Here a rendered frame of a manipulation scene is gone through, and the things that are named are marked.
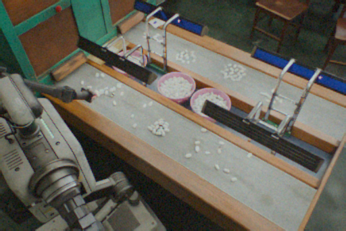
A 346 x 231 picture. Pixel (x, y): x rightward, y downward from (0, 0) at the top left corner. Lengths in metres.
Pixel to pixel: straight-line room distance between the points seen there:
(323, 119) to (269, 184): 0.62
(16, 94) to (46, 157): 0.22
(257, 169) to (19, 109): 1.32
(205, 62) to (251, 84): 0.40
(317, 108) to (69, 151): 1.67
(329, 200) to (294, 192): 0.97
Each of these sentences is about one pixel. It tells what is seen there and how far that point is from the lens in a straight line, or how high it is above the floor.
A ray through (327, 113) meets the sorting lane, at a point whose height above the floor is 0.74.
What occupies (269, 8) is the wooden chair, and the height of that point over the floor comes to 0.46.
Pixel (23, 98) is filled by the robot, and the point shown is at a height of 1.64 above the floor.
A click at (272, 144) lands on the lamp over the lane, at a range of 1.56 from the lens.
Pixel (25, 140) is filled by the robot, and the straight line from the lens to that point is 1.15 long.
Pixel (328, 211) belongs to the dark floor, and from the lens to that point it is 2.75.
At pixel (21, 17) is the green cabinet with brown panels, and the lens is 2.09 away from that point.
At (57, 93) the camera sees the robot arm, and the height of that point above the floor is 1.06.
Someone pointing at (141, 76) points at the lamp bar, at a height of 1.07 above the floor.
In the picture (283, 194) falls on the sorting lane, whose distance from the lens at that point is 1.82.
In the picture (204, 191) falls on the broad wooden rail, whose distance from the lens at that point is 1.72.
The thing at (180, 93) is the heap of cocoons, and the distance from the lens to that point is 2.16.
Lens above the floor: 2.30
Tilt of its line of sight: 50 degrees down
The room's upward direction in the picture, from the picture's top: 2 degrees counter-clockwise
